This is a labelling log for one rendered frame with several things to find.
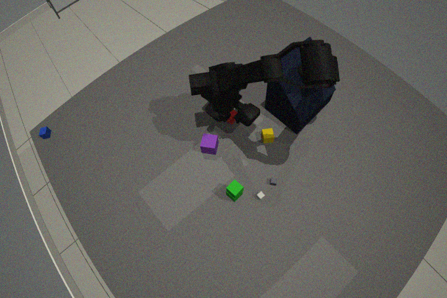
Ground blue cube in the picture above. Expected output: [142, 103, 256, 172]
[39, 127, 51, 139]

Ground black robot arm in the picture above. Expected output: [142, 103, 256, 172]
[189, 40, 340, 122]

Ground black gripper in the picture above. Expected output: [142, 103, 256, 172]
[201, 93, 260, 126]

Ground yellow cube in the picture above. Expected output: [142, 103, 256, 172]
[261, 129, 274, 143]

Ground red block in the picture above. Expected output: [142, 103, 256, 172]
[227, 110, 237, 125]

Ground purple cube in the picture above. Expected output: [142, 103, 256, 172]
[200, 133, 219, 155]

